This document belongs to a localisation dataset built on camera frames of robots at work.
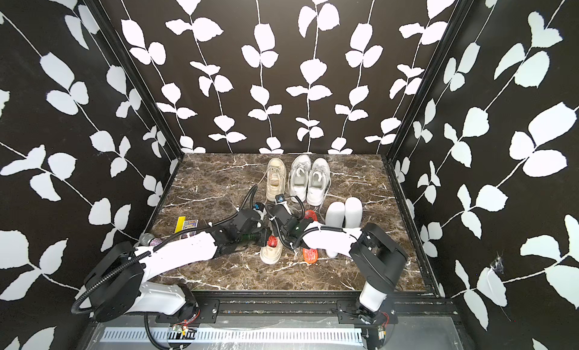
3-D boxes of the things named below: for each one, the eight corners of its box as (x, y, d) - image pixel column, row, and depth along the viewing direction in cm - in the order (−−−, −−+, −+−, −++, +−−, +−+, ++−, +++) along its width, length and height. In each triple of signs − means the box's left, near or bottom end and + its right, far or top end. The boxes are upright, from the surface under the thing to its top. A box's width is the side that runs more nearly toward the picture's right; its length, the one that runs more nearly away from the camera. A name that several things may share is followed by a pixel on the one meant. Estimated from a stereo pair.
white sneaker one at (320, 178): (305, 206, 103) (306, 192, 94) (311, 164, 120) (313, 148, 112) (326, 209, 102) (329, 195, 93) (329, 166, 120) (332, 151, 111)
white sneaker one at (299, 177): (287, 199, 103) (287, 188, 96) (295, 161, 119) (295, 149, 112) (306, 202, 102) (307, 190, 96) (311, 162, 118) (312, 150, 112)
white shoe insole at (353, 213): (344, 227, 97) (345, 224, 95) (344, 199, 106) (345, 196, 104) (362, 229, 96) (363, 227, 94) (360, 201, 106) (361, 198, 104)
